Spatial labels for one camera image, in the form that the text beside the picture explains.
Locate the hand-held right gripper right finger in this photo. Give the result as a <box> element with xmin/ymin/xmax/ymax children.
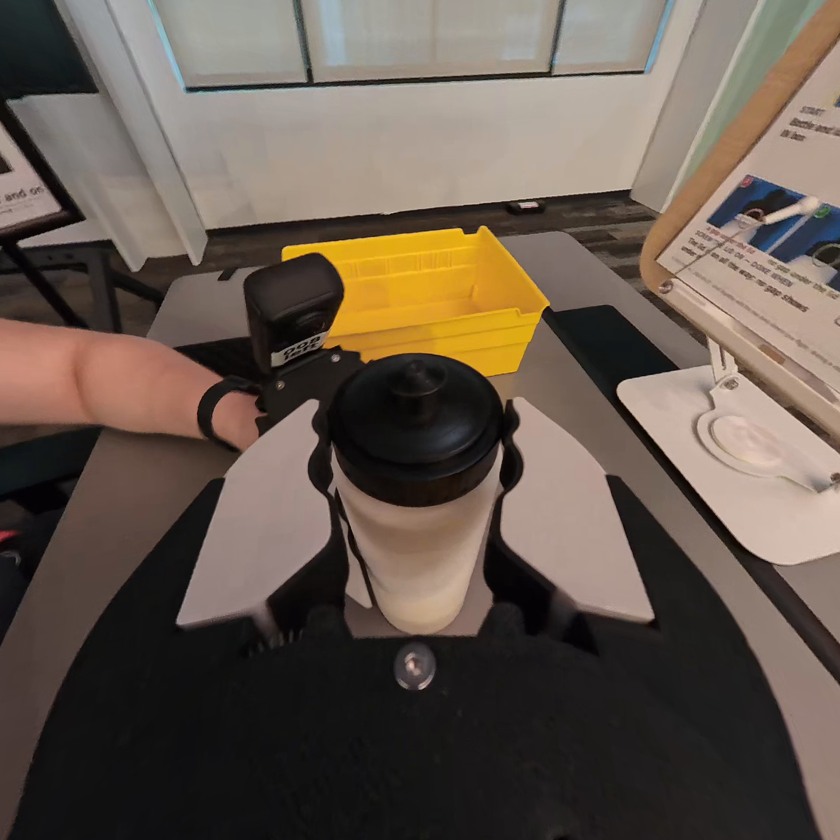
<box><xmin>484</xmin><ymin>397</ymin><xmax>656</xmax><ymax>637</ymax></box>

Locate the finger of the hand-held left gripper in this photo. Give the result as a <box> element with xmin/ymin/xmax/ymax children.
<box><xmin>335</xmin><ymin>489</ymin><xmax>379</xmax><ymax>611</ymax></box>

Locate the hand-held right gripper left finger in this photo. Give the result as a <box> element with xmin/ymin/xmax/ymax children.
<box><xmin>176</xmin><ymin>399</ymin><xmax>349</xmax><ymax>636</ymax></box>

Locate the white plastic bottle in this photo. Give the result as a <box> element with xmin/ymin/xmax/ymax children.
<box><xmin>331</xmin><ymin>453</ymin><xmax>503</xmax><ymax>635</ymax></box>

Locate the yellow plastic bin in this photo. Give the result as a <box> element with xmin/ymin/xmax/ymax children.
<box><xmin>281</xmin><ymin>226</ymin><xmax>551</xmax><ymax>377</ymax></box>

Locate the black bottle lid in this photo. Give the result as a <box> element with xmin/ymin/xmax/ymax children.
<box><xmin>327</xmin><ymin>354</ymin><xmax>505</xmax><ymax>506</ymax></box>

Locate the person's left forearm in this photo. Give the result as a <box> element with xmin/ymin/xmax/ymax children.
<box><xmin>0</xmin><ymin>318</ymin><xmax>224</xmax><ymax>439</ymax></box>

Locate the person's left hand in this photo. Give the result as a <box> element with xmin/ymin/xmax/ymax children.
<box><xmin>220</xmin><ymin>390</ymin><xmax>261</xmax><ymax>452</ymax></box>

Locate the black wrist rest pad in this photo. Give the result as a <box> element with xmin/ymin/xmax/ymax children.
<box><xmin>176</xmin><ymin>338</ymin><xmax>260</xmax><ymax>382</ymax></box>

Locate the black wristband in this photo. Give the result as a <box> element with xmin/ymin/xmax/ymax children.
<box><xmin>197</xmin><ymin>375</ymin><xmax>260</xmax><ymax>452</ymax></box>

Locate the white stand base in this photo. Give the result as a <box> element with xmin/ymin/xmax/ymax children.
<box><xmin>617</xmin><ymin>364</ymin><xmax>840</xmax><ymax>567</ymax></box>

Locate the black rectangular table pad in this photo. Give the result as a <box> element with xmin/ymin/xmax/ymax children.
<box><xmin>543</xmin><ymin>305</ymin><xmax>680</xmax><ymax>395</ymax></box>

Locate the black office chair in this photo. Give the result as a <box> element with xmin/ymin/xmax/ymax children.
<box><xmin>0</xmin><ymin>427</ymin><xmax>102</xmax><ymax>500</ymax></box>

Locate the black framed window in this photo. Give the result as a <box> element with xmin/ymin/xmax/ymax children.
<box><xmin>147</xmin><ymin>0</ymin><xmax>677</xmax><ymax>93</ymax></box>

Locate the printed instruction sheet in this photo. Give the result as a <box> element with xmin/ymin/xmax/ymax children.
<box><xmin>656</xmin><ymin>39</ymin><xmax>840</xmax><ymax>388</ymax></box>

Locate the wooden document board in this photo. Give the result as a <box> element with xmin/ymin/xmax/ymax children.
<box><xmin>638</xmin><ymin>0</ymin><xmax>840</xmax><ymax>408</ymax></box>

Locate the black metal table frame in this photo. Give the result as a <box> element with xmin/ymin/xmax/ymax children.
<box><xmin>0</xmin><ymin>236</ymin><xmax>165</xmax><ymax>332</ymax></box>

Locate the large dark wall screen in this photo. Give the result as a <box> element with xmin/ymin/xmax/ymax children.
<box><xmin>0</xmin><ymin>0</ymin><xmax>99</xmax><ymax>99</ymax></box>

